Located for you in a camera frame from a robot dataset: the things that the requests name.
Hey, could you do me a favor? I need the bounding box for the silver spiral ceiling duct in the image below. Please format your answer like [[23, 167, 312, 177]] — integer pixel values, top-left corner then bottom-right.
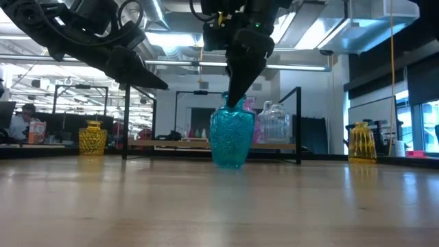
[[142, 0, 171, 30]]

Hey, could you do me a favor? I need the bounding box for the yellow ribbed urn-shaped vase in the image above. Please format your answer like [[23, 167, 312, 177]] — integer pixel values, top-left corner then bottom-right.
[[348, 121, 378, 165]]

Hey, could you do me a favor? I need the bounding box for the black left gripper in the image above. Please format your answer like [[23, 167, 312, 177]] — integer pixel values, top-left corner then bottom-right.
[[51, 23, 169, 91]]

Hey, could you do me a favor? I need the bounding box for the purple flat-shouldered ribbed vase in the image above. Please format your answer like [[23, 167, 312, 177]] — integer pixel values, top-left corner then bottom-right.
[[242, 95, 261, 144]]

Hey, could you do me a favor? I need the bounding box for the clear flat-shouldered ribbed vase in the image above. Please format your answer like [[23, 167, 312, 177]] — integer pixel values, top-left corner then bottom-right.
[[264, 103, 292, 144]]

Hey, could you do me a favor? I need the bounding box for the black roller blind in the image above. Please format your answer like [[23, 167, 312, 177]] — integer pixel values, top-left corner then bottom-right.
[[406, 60, 439, 106]]

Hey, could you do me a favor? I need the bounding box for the dark grey door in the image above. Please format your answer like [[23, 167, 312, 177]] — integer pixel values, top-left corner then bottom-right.
[[190, 107, 212, 133]]

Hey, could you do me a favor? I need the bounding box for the dark blue board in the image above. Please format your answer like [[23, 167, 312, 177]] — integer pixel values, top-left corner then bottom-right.
[[290, 115, 329, 155]]

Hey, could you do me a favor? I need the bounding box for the black monitor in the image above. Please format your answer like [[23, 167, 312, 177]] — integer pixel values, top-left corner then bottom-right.
[[0, 100, 17, 130]]

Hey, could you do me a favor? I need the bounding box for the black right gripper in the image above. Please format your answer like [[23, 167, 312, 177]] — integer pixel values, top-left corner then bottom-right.
[[225, 0, 292, 108]]

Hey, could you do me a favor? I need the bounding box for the person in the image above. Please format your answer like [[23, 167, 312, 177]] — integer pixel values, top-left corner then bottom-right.
[[7, 102, 43, 142]]

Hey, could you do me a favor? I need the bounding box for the black frame wooden shelf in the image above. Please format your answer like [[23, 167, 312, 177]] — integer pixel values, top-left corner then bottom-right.
[[121, 83, 303, 165]]

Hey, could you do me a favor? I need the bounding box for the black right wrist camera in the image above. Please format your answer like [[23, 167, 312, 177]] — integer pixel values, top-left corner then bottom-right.
[[200, 13, 238, 52]]

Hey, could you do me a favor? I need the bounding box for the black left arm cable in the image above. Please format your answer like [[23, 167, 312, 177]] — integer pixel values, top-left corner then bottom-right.
[[117, 0, 145, 34]]

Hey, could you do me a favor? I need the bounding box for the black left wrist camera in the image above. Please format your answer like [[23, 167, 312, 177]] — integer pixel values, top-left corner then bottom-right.
[[73, 0, 119, 35]]

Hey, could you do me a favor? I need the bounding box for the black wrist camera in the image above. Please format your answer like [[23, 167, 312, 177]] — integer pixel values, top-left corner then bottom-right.
[[200, 13, 238, 52], [73, 0, 119, 35]]

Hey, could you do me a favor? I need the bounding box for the black background rig frame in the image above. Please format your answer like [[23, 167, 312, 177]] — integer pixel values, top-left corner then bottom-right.
[[174, 90, 226, 140], [51, 84, 110, 119]]

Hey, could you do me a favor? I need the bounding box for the white paper roll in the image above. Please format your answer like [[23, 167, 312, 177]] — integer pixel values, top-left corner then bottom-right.
[[394, 140, 407, 158]]

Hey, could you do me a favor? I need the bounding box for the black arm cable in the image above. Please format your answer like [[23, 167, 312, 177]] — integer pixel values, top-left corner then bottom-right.
[[189, 0, 220, 24], [117, 0, 145, 34]]

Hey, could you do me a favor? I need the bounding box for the black desk partition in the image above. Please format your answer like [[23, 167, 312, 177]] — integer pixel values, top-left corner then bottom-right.
[[46, 113, 115, 145]]

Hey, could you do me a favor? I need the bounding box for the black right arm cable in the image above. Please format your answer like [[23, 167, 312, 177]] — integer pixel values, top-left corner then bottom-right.
[[189, 0, 220, 24]]

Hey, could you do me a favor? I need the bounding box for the orange box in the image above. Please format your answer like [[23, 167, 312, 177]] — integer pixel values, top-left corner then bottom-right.
[[27, 120, 47, 144]]

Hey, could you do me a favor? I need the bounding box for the yellow diamond-pattern squat vase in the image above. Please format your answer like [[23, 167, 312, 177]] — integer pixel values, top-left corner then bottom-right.
[[78, 119, 108, 156]]

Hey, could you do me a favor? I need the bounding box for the red chair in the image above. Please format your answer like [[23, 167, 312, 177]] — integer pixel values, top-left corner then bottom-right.
[[112, 121, 123, 145], [137, 128, 154, 141]]

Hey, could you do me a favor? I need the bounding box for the yellow hanging cord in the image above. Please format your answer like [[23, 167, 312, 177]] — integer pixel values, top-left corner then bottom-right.
[[387, 0, 396, 157]]

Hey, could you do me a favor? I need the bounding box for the teal textured urn-shaped vase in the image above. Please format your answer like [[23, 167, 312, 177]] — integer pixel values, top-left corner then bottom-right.
[[209, 91, 257, 169]]

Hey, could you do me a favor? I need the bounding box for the long ceiling light strip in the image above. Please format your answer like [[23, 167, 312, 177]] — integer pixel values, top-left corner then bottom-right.
[[0, 54, 333, 73]]

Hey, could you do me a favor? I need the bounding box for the white board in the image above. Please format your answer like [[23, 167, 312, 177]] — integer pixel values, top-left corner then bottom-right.
[[347, 95, 398, 138]]

